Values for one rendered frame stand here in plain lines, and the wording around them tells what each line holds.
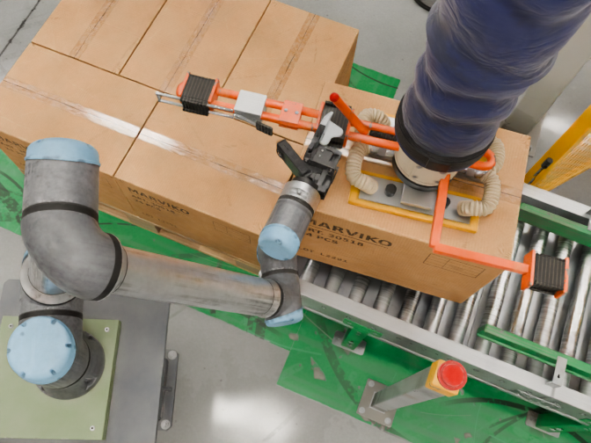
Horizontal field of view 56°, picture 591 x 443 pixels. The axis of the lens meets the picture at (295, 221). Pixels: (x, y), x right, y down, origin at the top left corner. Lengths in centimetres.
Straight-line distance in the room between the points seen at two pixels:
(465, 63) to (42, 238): 74
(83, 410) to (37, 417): 12
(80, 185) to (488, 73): 70
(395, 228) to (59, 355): 87
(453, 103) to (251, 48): 139
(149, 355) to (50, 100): 114
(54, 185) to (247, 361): 161
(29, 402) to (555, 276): 137
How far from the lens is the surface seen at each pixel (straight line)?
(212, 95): 144
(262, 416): 240
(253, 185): 205
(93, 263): 93
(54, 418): 171
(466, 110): 111
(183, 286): 106
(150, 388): 169
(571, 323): 213
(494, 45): 96
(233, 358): 243
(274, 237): 121
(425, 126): 121
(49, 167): 97
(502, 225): 155
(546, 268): 137
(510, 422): 258
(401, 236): 146
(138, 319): 173
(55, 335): 146
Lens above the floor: 240
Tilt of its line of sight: 68 degrees down
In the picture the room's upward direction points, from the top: 5 degrees clockwise
